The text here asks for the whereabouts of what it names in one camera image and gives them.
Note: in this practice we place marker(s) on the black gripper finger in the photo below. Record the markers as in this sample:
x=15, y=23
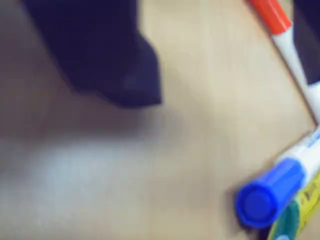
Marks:
x=308, y=37
x=100, y=50

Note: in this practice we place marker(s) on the red capped white marker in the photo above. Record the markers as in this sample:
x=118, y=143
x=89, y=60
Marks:
x=275, y=17

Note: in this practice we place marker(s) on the blue capped white marker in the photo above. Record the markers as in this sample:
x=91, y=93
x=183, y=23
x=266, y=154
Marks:
x=265, y=200

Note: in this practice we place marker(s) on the yellow plastic packet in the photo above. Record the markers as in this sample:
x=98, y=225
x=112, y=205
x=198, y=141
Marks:
x=295, y=220

